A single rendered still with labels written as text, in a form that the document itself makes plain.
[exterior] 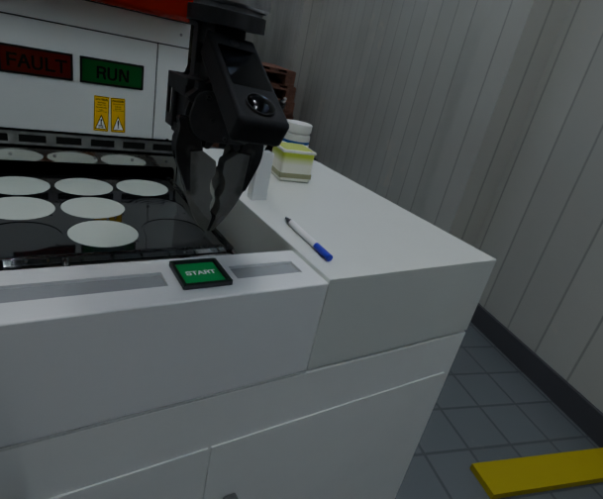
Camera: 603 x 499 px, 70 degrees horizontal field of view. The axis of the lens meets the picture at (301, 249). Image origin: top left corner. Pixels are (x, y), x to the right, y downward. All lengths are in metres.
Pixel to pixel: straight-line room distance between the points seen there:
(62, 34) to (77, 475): 0.75
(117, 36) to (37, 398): 0.71
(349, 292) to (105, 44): 0.69
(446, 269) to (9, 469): 0.59
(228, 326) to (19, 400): 0.20
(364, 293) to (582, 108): 1.97
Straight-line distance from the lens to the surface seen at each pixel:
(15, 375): 0.47
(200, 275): 0.50
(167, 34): 1.02
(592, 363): 2.29
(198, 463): 0.64
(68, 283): 0.49
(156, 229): 0.76
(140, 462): 0.60
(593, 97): 2.42
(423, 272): 0.66
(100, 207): 0.84
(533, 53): 2.60
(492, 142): 2.57
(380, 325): 0.66
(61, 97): 1.00
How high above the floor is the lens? 1.21
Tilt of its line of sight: 24 degrees down
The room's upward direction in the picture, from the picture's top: 12 degrees clockwise
